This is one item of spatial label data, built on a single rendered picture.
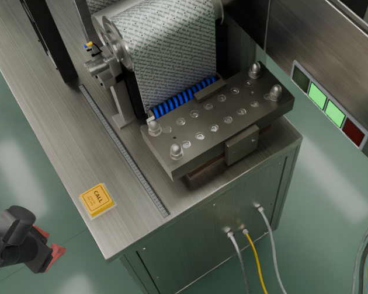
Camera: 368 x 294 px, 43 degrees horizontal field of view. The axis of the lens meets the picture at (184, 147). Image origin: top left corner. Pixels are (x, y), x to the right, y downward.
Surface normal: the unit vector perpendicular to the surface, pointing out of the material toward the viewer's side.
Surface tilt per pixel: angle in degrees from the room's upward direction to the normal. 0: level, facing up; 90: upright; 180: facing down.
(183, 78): 90
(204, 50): 90
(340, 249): 0
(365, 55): 90
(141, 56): 90
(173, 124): 0
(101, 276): 0
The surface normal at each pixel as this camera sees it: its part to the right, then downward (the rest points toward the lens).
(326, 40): -0.84, 0.50
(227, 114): -0.07, -0.49
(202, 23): 0.53, 0.72
